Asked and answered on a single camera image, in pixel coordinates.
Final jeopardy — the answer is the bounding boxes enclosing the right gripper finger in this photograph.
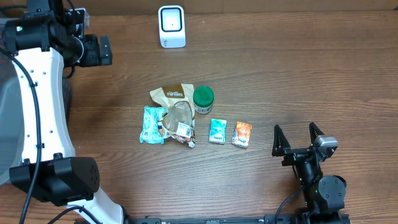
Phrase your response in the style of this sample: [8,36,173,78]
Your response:
[309,122,324,145]
[272,124,291,157]

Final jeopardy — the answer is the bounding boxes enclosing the orange snack packet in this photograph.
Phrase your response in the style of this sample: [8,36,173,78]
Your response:
[231,121,252,148]

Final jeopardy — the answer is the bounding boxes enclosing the teal gum packet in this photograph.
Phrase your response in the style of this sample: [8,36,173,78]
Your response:
[209,119,227,144]

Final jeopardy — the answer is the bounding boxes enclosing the green lid jar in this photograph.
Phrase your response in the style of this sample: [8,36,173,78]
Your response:
[193,86,215,114]

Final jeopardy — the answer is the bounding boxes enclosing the brown PanTree snack bag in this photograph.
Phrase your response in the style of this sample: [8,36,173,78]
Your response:
[150,83,196,148]

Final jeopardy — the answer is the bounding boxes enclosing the teal tissue packet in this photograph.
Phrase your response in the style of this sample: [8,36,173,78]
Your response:
[139,106,167,144]

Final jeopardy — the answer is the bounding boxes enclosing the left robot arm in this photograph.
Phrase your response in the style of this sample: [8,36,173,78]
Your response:
[1,0,129,223]

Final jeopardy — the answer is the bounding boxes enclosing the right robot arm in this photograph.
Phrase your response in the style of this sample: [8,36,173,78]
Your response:
[266,123,351,224]

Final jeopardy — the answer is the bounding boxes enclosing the white barcode scanner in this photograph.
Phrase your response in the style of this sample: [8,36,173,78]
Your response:
[158,5,186,49]

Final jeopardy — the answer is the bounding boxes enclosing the grey plastic shopping basket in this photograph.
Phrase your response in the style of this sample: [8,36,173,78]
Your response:
[0,18,72,186]

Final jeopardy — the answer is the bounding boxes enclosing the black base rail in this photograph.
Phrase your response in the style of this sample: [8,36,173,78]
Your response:
[130,213,351,224]

